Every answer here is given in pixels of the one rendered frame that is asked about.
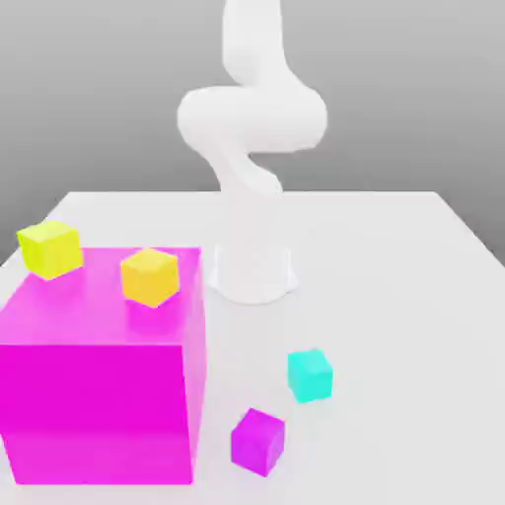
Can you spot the small purple cube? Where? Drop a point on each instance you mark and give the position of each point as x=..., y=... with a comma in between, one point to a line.
x=256, y=442

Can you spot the large magenta box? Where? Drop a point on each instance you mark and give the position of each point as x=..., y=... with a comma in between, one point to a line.
x=90, y=410

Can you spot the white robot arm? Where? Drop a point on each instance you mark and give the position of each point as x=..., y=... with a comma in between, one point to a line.
x=252, y=118

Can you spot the small cyan cube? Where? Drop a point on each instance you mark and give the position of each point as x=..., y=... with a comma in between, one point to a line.
x=309, y=376

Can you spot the small golden yellow cube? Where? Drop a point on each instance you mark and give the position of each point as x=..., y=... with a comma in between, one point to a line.
x=150, y=278

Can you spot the small lime yellow cube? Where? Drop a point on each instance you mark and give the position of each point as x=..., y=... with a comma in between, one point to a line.
x=49, y=250

